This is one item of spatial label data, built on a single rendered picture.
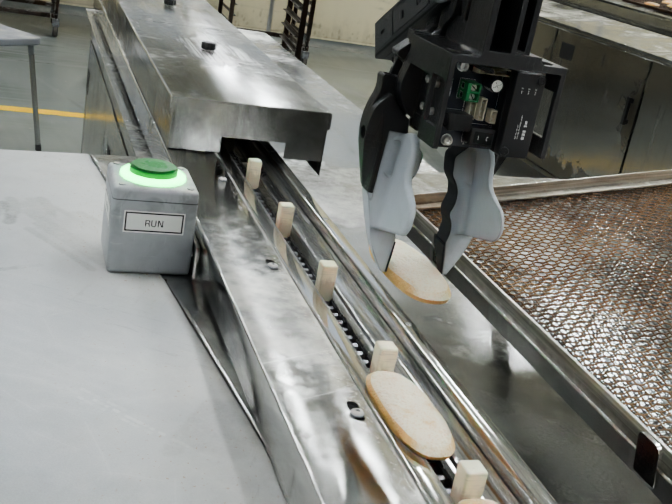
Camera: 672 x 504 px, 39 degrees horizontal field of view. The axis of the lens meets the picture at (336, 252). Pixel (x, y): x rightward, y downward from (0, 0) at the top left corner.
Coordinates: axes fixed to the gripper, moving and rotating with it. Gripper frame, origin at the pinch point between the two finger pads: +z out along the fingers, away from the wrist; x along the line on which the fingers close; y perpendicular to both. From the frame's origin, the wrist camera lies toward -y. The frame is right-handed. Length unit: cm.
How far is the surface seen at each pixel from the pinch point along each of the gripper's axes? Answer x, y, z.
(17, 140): -21, -343, 95
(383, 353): -1.0, 1.3, 7.1
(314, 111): 6.6, -45.3, 2.1
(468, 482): -1.1, 15.3, 7.3
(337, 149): 19, -69, 13
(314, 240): 1.5, -23.5, 8.9
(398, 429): -2.5, 8.6, 8.2
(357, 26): 243, -698, 77
